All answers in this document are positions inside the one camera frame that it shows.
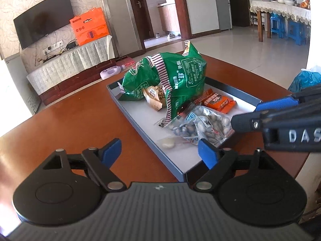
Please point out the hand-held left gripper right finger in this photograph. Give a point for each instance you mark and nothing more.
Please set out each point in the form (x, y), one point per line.
(207, 154)

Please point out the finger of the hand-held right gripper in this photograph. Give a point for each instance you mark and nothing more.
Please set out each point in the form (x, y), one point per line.
(245, 123)
(275, 104)

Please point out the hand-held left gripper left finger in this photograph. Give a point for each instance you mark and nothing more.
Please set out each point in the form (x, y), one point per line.
(111, 152)

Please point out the clear packet red white label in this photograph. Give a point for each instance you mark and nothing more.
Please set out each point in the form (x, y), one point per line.
(213, 128)

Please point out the clear grey nut packet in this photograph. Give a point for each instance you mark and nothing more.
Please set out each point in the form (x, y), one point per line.
(183, 130)

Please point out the orange snack packet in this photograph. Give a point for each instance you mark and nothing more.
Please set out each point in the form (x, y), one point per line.
(217, 101)

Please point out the small white candy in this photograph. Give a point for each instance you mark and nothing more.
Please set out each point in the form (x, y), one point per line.
(168, 143)

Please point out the blue shallow box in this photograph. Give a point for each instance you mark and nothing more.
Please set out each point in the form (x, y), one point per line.
(140, 116)

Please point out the tan nut packet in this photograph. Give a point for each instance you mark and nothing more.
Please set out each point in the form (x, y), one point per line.
(153, 95)

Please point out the green striped snack bag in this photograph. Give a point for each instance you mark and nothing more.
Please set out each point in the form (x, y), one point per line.
(185, 80)
(140, 77)

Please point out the blue plastic bag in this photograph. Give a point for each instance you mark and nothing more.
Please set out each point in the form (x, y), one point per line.
(306, 79)

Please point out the blue plastic stool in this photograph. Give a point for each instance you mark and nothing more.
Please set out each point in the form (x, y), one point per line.
(277, 26)
(297, 31)

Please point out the purple detergent bottle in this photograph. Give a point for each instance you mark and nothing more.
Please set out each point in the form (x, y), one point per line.
(110, 72)

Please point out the pink floor mat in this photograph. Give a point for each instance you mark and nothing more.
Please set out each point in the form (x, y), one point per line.
(126, 62)

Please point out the dining table with lace cloth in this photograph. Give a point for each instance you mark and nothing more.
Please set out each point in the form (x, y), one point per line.
(280, 10)

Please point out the cloth-covered television cabinet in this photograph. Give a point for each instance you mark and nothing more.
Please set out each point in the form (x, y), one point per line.
(65, 62)

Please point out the white bowl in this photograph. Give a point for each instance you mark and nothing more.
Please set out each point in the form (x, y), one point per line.
(289, 2)

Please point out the black power strip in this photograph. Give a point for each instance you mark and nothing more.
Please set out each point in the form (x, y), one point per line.
(51, 59)

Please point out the black router box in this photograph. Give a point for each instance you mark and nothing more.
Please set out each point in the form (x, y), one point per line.
(72, 44)

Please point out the white chest freezer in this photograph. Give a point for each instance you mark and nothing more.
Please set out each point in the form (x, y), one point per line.
(15, 87)

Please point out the orange gift box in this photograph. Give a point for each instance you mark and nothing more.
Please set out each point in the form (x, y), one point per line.
(90, 27)

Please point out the wooden kitchen cabinet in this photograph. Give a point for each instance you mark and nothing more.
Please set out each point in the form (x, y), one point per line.
(169, 17)

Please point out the brown wooden door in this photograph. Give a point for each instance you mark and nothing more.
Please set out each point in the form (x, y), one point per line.
(139, 12)

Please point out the black flat television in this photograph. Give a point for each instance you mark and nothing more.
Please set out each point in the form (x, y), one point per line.
(42, 17)

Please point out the wall socket panel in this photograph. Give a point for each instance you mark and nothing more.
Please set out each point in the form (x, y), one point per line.
(52, 47)

